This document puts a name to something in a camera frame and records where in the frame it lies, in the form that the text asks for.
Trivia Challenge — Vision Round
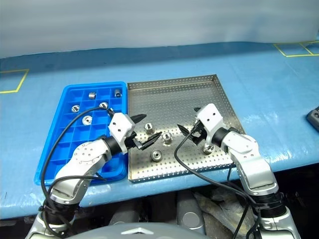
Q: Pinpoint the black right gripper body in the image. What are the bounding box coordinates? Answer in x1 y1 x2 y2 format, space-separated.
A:
191 119 207 146

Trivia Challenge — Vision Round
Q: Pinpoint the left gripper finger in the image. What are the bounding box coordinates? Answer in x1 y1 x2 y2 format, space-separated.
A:
130 114 148 124
142 131 163 150

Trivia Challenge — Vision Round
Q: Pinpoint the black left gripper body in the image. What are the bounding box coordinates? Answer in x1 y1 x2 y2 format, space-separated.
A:
124 134 146 152

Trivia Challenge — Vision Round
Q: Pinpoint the blue plastic compartment tray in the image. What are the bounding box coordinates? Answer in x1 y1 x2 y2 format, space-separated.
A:
33 81 129 187

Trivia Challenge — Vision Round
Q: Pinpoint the perforated metal tray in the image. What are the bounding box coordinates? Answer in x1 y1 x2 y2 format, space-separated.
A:
126 74 246 184

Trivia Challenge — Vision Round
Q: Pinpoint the small grey rounded housing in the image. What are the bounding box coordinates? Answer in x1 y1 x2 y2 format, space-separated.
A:
109 210 142 226

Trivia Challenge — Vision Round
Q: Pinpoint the tall grey rounded housing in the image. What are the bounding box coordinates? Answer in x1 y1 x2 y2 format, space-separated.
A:
176 190 205 236

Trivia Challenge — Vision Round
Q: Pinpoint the grey crumpled cloth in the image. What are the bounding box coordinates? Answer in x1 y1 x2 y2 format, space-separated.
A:
194 188 252 239

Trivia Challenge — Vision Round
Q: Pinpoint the silver robot torso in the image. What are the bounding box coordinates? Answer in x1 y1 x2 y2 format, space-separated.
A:
82 222 207 239

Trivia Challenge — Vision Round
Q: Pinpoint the double yellow tape square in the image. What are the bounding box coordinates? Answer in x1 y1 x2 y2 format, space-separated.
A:
273 40 319 58

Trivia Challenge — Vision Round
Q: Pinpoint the dark grey plastic block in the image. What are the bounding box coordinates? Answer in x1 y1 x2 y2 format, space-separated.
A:
306 106 319 129

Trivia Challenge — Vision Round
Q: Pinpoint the single yellow tape square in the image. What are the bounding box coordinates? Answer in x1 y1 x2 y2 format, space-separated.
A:
0 69 30 94

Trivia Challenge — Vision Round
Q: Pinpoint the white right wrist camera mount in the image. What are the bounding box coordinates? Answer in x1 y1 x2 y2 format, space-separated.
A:
195 104 224 145

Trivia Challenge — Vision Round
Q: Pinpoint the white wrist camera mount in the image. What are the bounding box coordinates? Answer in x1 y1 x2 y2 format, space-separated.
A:
195 104 224 145
108 112 137 153

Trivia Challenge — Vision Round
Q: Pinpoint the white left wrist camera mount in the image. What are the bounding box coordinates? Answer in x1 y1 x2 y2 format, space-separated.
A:
108 112 137 153

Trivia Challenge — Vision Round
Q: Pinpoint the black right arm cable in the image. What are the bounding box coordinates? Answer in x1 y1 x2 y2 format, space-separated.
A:
174 123 262 239

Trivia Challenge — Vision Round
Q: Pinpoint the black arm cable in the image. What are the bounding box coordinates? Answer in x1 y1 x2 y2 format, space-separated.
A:
39 106 115 237
174 123 262 239

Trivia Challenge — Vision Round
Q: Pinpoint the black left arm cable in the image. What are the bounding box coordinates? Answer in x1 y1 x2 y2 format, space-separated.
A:
39 106 115 237

